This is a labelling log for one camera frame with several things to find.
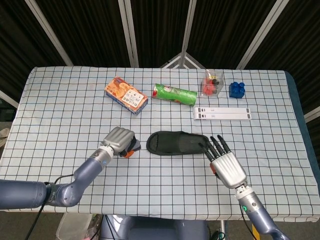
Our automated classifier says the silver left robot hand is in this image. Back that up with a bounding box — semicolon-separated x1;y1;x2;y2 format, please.
101;126;141;159

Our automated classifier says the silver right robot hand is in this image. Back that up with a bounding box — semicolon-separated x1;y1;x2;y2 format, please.
198;134;248;190

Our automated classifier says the black rubber slipper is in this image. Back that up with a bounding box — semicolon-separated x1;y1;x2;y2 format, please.
146;130;210;156

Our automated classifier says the orange and blue snack box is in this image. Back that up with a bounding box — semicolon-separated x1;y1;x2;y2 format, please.
104;76;149;116

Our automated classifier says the white black-checked tablecloth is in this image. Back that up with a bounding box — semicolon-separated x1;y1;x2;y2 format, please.
0;66;315;222

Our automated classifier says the green chip canister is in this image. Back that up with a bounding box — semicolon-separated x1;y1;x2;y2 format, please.
151;83;198;106

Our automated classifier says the blue toy building block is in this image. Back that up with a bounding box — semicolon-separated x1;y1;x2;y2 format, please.
229;81;246;99

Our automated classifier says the clear bag of small items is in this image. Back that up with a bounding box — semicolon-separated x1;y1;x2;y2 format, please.
201;69;223;97

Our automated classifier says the grey-blue robot torso base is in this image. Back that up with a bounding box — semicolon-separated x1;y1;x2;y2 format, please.
99;214;210;240

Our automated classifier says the clear plastic storage bin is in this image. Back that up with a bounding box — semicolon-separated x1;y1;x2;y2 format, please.
55;212;93;240

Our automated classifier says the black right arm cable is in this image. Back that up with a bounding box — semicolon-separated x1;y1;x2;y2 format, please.
240;204;254;240

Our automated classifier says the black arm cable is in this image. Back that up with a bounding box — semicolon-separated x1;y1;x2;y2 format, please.
29;174;76;240
240;204;254;240

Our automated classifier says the white screen foot frame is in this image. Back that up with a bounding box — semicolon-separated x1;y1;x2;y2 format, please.
159;51;207;70

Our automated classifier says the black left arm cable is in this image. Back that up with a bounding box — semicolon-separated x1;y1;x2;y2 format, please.
29;174;76;240

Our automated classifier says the black folding screen white frame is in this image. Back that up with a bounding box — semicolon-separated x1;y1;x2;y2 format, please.
0;0;320;121

